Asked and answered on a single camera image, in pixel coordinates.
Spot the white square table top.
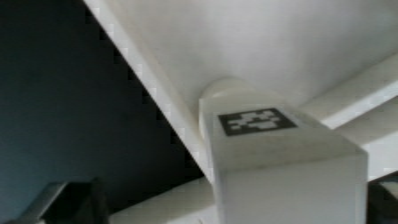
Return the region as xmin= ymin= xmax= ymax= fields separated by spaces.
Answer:
xmin=84 ymin=0 xmax=398 ymax=178

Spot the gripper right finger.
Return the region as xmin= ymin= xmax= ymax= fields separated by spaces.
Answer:
xmin=367 ymin=171 xmax=398 ymax=224

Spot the white U-shaped fence wall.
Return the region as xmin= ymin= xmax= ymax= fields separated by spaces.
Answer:
xmin=111 ymin=178 xmax=219 ymax=224

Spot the white table leg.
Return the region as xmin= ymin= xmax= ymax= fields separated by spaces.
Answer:
xmin=200 ymin=78 xmax=369 ymax=224

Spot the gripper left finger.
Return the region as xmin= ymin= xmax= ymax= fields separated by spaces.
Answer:
xmin=6 ymin=182 xmax=68 ymax=224

